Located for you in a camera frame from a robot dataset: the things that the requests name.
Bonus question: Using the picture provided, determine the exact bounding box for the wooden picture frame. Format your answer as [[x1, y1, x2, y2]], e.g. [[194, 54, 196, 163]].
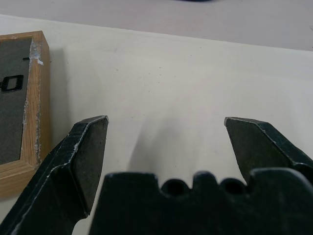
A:
[[0, 30, 51, 198]]

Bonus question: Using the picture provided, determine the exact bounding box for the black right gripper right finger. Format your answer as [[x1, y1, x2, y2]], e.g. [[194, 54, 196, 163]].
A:
[[224, 117, 313, 184]]

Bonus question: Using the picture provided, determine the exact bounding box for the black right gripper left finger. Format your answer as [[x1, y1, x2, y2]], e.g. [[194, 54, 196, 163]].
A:
[[0, 115, 109, 235]]

